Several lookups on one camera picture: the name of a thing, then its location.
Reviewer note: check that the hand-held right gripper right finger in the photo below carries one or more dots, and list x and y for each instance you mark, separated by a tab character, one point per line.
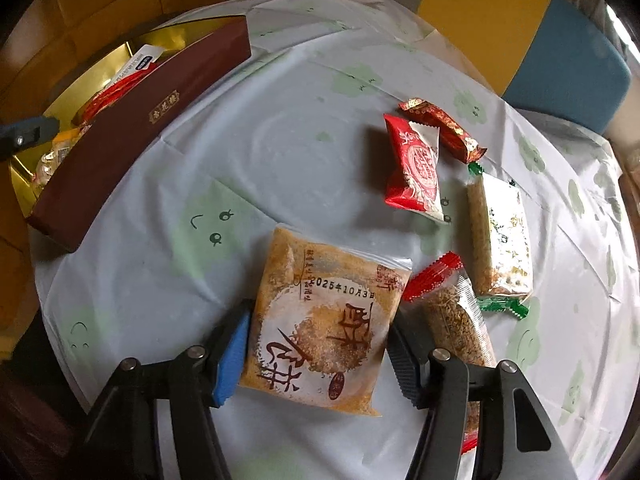
407	365

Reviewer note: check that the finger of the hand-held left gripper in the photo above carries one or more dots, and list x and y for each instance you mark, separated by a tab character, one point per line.
25	132

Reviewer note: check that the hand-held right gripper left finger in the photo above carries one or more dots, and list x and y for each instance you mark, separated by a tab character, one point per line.
232	355

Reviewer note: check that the red-ended crisp bar packet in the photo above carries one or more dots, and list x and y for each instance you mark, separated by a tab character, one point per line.
460	320

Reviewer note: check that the pile of mixed snack packets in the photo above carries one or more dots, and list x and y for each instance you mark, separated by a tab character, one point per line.
107	97

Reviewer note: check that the square brown pastry packet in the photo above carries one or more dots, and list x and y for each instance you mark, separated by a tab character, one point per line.
325	320

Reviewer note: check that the gold tin box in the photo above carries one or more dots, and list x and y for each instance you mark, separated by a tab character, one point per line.
125	150

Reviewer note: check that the green-ended rice crisp packet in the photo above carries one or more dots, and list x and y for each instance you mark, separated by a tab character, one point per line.
500	240

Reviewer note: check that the red and white snack packet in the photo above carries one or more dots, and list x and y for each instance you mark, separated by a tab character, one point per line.
417	170

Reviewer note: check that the dark red gold candy packet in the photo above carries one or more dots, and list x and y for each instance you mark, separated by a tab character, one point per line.
440	125

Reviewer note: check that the pale green-printed tablecloth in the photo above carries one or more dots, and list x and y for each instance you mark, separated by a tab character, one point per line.
300	135

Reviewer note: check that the grey yellow blue sofa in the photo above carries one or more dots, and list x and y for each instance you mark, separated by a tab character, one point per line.
480	10

